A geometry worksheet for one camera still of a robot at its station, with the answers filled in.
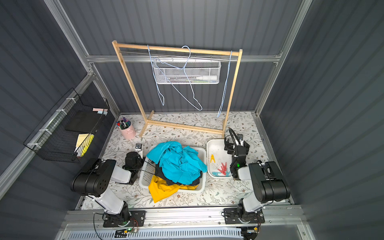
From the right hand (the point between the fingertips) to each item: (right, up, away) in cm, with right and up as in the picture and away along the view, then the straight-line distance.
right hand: (239, 140), depth 91 cm
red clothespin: (-10, -17, -2) cm, 20 cm away
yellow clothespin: (-16, -11, +3) cm, 20 cm away
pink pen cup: (-73, +7, +6) cm, 74 cm away
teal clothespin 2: (-8, -20, -3) cm, 21 cm away
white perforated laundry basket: (-54, -15, -8) cm, 56 cm away
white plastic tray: (-12, -13, +3) cm, 18 cm away
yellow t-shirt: (-44, -22, -20) cm, 53 cm away
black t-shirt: (-47, -16, -12) cm, 51 cm away
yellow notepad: (-75, +2, -29) cm, 80 cm away
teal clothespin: (-15, -19, -4) cm, 25 cm away
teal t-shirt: (-33, -11, -17) cm, 39 cm away
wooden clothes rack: (-63, +13, +22) cm, 68 cm away
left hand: (-62, -9, +5) cm, 63 cm away
